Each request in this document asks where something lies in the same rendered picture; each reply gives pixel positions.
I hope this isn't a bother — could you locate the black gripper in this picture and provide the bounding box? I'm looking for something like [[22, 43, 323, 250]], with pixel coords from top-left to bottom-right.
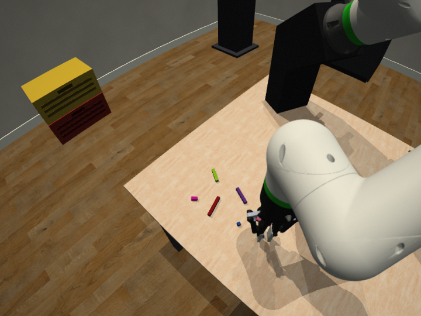
[[247, 205, 298, 242]]

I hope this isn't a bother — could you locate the purple rod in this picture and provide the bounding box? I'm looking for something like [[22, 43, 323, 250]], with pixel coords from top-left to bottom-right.
[[236, 187, 247, 204]]

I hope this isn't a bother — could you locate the dark red rod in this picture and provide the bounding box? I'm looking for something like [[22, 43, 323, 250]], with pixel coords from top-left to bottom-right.
[[208, 196, 220, 216]]

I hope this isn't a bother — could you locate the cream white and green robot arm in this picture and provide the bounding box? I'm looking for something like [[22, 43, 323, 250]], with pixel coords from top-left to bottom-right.
[[260, 0, 421, 281]]

